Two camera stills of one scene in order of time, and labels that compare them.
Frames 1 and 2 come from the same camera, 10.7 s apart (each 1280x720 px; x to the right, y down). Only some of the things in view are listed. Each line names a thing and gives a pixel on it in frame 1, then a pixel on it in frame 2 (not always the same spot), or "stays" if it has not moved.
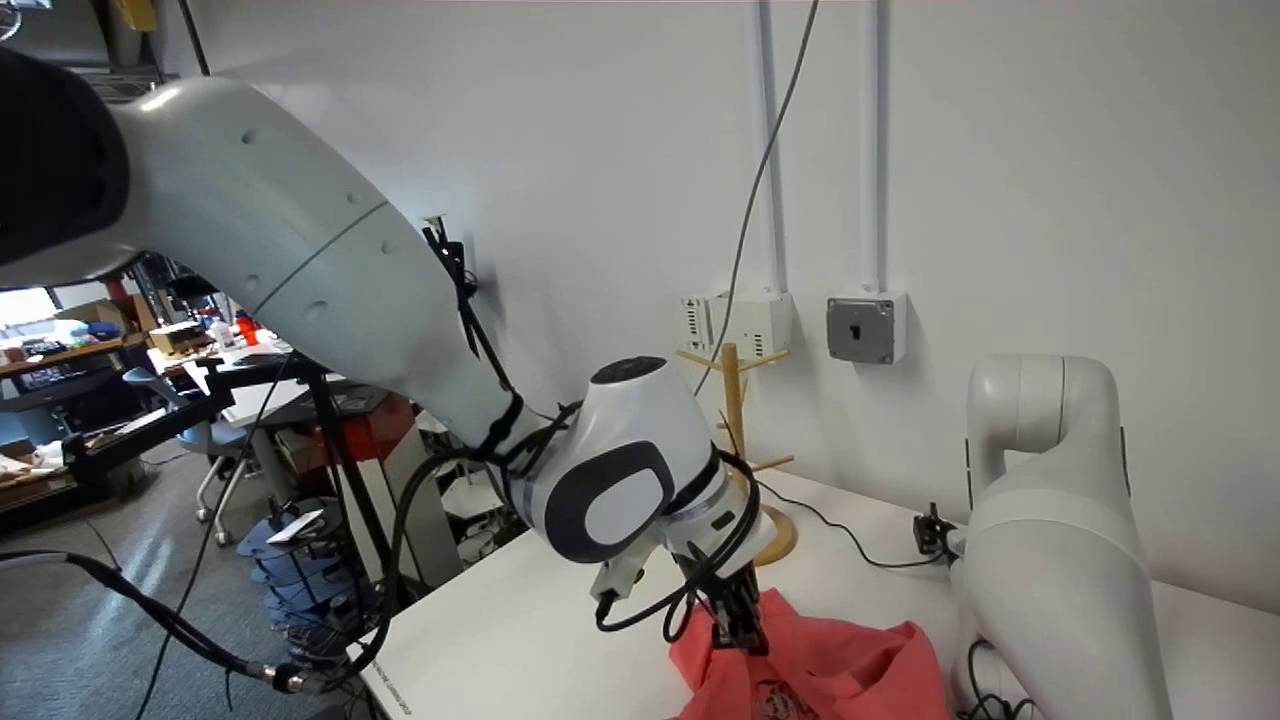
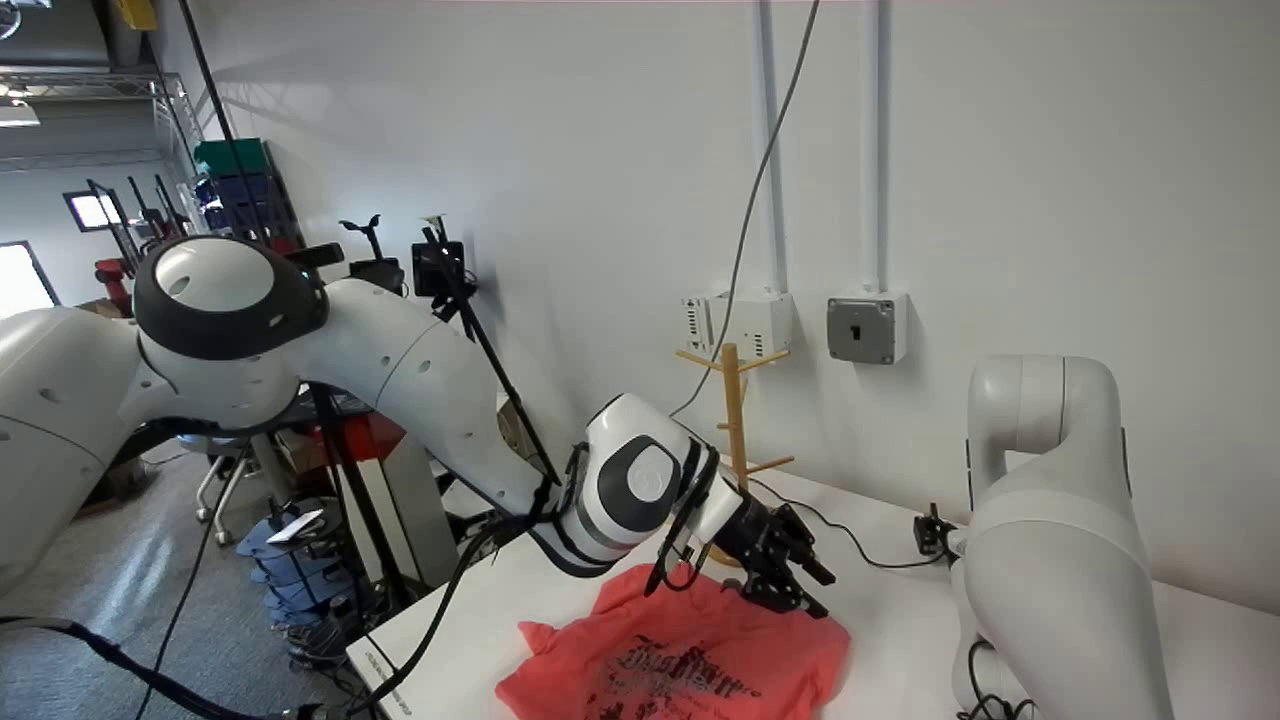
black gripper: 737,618 → 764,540
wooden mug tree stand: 778,536 stays
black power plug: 935,535 stays
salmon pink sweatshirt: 806,671 → 679,646
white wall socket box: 700,322 stays
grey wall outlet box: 863,331 stays
